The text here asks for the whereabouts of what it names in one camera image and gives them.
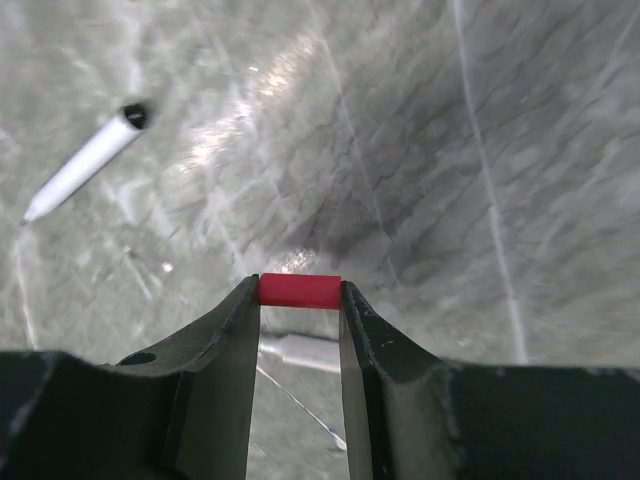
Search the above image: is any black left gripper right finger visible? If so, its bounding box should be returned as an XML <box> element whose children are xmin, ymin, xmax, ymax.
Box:
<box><xmin>339</xmin><ymin>282</ymin><xmax>639</xmax><ymax>479</ymax></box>

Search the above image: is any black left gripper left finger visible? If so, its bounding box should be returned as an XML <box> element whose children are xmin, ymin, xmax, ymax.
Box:
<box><xmin>1</xmin><ymin>276</ymin><xmax>260</xmax><ymax>479</ymax></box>

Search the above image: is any red pen cap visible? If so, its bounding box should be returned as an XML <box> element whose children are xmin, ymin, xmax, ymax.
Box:
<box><xmin>258</xmin><ymin>273</ymin><xmax>342</xmax><ymax>310</ymax></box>

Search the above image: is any white marker with red tip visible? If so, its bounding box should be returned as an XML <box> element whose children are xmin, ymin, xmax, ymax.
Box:
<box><xmin>259</xmin><ymin>334</ymin><xmax>341</xmax><ymax>374</ymax></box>

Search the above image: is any thin white pen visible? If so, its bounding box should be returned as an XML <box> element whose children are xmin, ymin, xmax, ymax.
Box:
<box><xmin>21</xmin><ymin>101</ymin><xmax>152</xmax><ymax>224</ymax></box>

